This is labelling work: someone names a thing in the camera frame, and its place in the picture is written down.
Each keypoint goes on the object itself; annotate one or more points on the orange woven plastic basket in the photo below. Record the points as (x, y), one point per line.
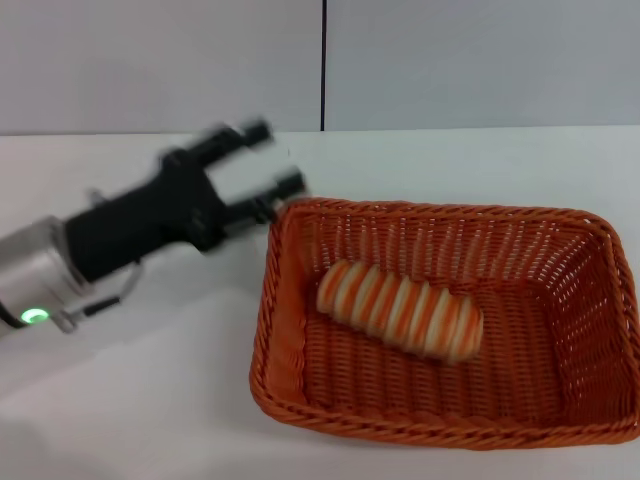
(450, 400)

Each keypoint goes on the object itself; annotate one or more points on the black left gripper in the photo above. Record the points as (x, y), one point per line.
(150, 220)

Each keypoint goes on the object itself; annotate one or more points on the orange white striped bread roll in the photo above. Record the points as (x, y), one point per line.
(400, 312)

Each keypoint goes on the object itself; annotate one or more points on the black vertical wall strip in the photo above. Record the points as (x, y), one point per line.
(323, 65)

